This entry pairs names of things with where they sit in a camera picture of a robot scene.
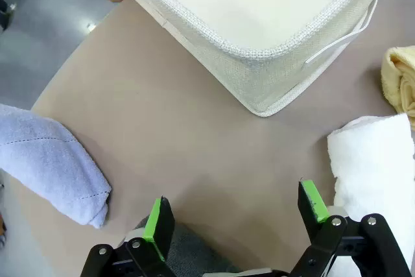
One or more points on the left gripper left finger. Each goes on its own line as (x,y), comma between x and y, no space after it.
(159,225)

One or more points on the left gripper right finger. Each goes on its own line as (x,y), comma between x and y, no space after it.
(311,215)

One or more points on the yellow towel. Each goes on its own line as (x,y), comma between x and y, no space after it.
(397,79)

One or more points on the cream fabric storage basket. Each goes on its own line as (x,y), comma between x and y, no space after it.
(259,72)

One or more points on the white towel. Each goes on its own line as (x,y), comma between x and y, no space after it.
(373,160)

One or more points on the lavender blue towel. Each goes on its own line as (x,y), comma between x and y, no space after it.
(48,160)

